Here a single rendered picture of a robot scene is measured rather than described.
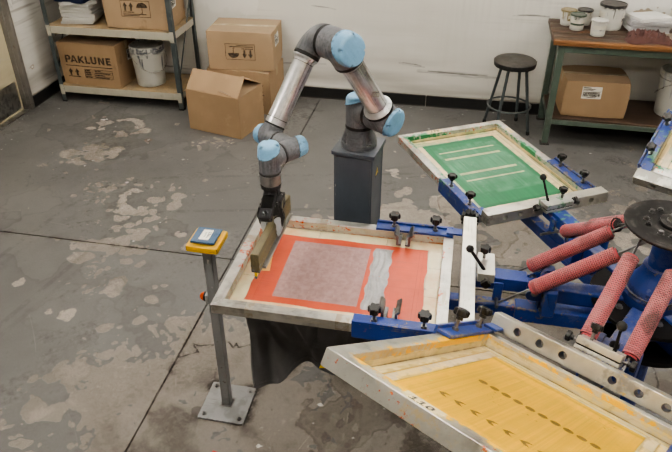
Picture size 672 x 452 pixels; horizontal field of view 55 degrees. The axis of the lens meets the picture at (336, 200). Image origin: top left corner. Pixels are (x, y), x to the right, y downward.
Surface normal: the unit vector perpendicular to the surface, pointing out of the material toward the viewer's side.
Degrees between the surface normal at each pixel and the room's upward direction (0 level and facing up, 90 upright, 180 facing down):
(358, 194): 90
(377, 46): 90
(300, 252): 0
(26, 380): 0
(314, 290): 0
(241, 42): 89
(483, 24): 90
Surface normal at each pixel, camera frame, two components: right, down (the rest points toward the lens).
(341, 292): 0.00, -0.85
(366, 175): -0.33, 0.50
